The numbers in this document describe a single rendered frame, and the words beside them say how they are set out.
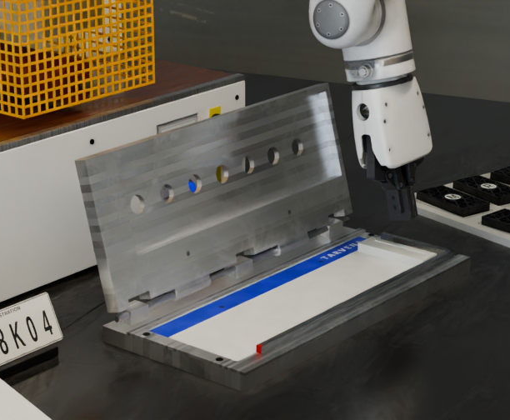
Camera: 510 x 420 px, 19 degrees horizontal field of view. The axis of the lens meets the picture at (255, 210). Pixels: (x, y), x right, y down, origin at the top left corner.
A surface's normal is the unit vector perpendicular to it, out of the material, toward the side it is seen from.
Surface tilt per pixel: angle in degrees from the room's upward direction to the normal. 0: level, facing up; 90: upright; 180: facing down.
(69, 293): 0
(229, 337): 0
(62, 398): 0
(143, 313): 90
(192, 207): 75
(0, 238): 90
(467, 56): 90
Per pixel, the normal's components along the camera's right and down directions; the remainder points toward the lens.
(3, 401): 0.00, -0.95
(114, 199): 0.75, -0.04
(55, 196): 0.77, 0.21
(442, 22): -0.43, 0.29
